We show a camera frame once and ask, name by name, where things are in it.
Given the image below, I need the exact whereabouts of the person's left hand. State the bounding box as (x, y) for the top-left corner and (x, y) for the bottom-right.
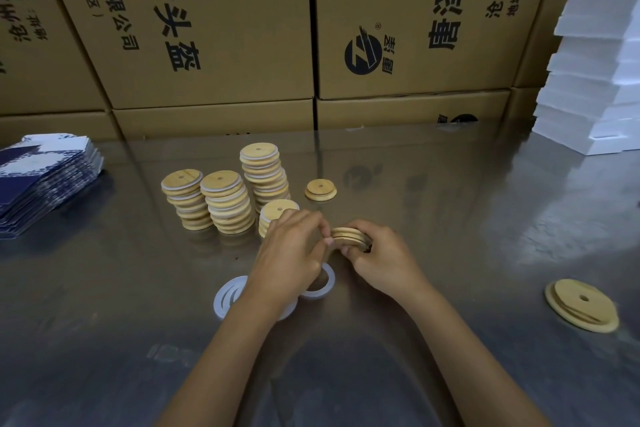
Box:
(247, 209), (334, 305)

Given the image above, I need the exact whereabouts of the person's right forearm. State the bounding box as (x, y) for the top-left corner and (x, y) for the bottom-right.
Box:
(400, 279), (551, 427)

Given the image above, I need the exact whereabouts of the stack of blue printed cartons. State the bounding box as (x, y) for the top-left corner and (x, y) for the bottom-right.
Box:
(0, 133), (105, 241)

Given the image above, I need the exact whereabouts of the person's right hand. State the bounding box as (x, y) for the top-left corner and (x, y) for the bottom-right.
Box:
(340, 220), (432, 300)

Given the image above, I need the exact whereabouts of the brown cardboard box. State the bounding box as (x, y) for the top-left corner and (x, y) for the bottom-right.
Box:
(0, 0), (109, 116)
(315, 90), (512, 131)
(0, 111), (122, 148)
(112, 99), (316, 140)
(504, 86), (545, 123)
(34, 0), (316, 110)
(512, 0), (603, 88)
(313, 0), (577, 100)

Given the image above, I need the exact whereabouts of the stack of white foam sheets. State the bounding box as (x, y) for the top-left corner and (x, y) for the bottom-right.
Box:
(530, 0), (640, 156)

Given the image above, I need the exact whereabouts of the person's left forearm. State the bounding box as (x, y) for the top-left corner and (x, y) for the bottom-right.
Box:
(155, 289), (301, 427)

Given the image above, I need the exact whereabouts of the short stack of bamboo lids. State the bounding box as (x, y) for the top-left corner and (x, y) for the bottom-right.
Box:
(258, 199), (301, 239)

